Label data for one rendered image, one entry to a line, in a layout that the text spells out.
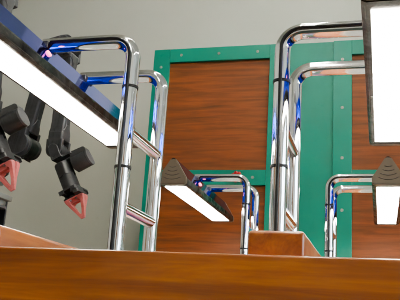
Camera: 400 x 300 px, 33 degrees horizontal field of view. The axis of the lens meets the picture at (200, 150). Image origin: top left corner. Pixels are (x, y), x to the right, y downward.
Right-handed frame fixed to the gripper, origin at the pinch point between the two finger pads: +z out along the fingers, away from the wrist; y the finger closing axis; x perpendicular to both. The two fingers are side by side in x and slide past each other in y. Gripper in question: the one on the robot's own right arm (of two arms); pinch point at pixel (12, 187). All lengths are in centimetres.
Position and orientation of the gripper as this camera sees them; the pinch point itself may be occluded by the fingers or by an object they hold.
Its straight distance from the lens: 182.6
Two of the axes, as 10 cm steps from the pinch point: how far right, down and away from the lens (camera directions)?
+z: 3.9, 8.5, -3.5
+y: 2.5, 2.7, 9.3
